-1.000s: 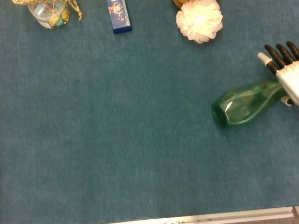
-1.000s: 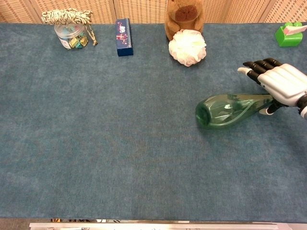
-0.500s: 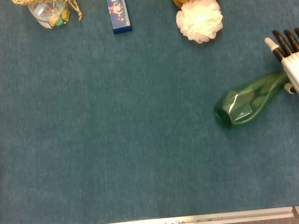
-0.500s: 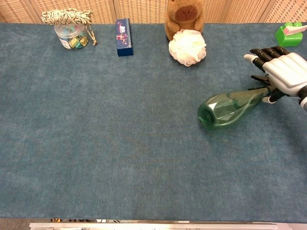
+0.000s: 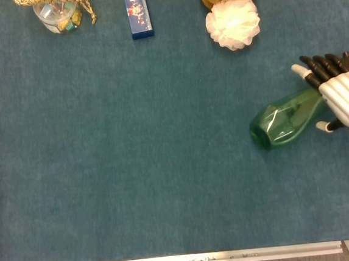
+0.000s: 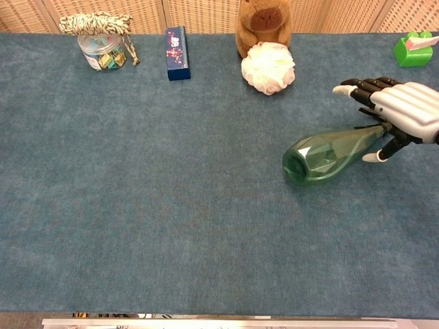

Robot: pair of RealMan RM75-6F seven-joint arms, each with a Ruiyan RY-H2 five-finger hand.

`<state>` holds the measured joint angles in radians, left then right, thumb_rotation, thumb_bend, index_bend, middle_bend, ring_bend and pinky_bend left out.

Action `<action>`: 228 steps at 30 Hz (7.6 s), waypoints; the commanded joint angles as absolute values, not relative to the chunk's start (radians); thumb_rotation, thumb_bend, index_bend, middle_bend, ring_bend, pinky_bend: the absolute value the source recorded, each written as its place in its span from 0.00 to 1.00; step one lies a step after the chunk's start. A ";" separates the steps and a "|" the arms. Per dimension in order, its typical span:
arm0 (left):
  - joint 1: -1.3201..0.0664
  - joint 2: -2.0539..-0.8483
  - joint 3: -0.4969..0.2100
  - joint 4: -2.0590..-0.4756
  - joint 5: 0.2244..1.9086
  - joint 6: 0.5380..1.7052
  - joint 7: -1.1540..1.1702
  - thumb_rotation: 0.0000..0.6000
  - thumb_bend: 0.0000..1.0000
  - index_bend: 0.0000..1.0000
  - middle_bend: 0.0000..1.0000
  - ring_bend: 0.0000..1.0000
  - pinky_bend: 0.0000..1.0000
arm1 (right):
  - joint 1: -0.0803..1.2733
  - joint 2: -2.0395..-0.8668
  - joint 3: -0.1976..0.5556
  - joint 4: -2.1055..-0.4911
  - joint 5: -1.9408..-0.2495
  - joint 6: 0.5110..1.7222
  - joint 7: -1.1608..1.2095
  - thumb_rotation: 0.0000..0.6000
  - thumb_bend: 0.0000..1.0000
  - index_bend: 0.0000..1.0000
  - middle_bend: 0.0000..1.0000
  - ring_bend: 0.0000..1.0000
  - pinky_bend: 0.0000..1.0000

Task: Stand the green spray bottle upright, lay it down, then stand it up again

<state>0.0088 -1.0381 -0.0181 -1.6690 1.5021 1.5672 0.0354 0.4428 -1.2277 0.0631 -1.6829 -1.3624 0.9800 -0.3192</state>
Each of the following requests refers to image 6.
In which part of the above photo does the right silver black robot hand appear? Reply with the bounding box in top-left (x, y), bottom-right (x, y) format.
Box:
top-left (331, 77), bottom-right (439, 164)

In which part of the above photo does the green spray bottle black trigger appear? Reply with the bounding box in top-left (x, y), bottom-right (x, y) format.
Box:
top-left (281, 106), bottom-right (399, 188)

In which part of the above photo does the green frog tissue holder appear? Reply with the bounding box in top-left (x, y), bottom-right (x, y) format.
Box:
top-left (392, 30), bottom-right (434, 68)

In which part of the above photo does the white mesh bath pouf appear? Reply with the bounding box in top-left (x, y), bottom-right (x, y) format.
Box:
top-left (240, 41), bottom-right (296, 96)

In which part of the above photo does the brown capybara plush toy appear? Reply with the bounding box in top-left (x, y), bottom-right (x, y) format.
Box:
top-left (235, 0), bottom-right (293, 59)

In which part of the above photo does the woven wicker folding screen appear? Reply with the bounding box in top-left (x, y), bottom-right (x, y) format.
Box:
top-left (0, 0), bottom-right (439, 34)

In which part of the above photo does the blue toothpaste box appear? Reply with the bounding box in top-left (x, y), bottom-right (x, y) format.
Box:
top-left (165, 26), bottom-right (192, 82)

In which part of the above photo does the clear jar of binder clips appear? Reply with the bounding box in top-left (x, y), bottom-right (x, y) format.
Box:
top-left (77, 33), bottom-right (128, 72)

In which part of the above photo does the beige twisted twine bundle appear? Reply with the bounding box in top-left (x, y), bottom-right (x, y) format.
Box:
top-left (58, 11), bottom-right (141, 66)

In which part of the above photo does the aluminium profile rail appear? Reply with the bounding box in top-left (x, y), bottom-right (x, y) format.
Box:
top-left (41, 317), bottom-right (401, 329)

